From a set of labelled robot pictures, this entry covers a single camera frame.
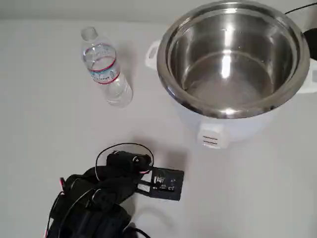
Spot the clear plastic water bottle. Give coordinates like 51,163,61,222
80,26,134,109

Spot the thin black cable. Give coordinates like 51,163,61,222
284,1,317,15

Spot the steel inner cooking pot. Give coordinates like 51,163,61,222
166,2,302,114

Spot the white rice cooker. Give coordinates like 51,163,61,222
145,0,317,150

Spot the black wrist camera board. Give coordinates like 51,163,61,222
135,166,185,202

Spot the black round object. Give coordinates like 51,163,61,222
302,27,317,61

